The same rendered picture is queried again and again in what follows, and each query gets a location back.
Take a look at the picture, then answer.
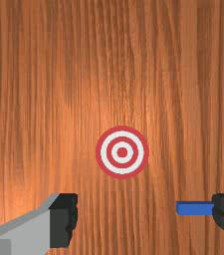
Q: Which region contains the long blue stick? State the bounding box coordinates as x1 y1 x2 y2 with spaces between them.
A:
175 200 215 217

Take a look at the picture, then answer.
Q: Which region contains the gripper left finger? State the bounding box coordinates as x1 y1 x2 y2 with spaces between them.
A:
0 192 79 255

